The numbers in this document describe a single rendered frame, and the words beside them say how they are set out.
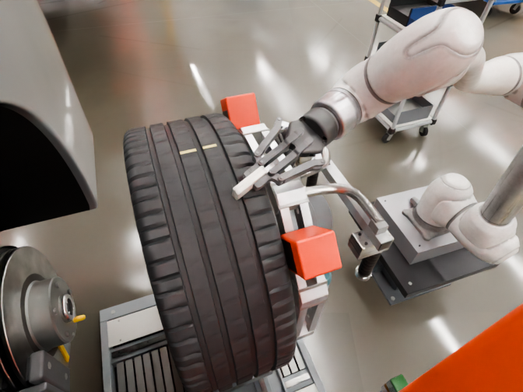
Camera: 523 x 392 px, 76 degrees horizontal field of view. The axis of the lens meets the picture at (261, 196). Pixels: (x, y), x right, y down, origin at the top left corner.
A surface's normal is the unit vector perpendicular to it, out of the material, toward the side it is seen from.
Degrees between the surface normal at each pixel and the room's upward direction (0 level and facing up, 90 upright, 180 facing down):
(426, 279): 0
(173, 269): 37
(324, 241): 45
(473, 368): 90
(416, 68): 94
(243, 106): 55
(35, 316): 28
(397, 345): 0
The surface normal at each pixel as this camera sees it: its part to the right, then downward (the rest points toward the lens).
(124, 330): 0.03, -0.67
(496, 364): -0.94, 0.25
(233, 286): 0.28, 0.06
